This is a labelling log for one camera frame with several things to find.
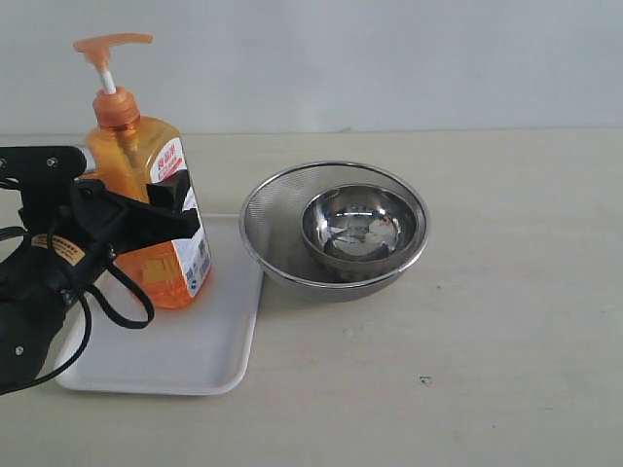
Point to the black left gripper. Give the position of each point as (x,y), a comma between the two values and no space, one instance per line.
(80,226)

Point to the orange pump soap bottle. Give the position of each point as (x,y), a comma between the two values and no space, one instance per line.
(134,153)

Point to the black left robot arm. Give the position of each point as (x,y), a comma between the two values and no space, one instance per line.
(34,306)

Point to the small stainless steel bowl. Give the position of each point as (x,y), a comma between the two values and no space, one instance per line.
(362,231)

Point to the white rectangular plastic tray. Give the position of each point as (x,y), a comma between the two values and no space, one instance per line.
(202,349)

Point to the steel mesh strainer basket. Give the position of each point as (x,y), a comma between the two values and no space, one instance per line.
(270,228)

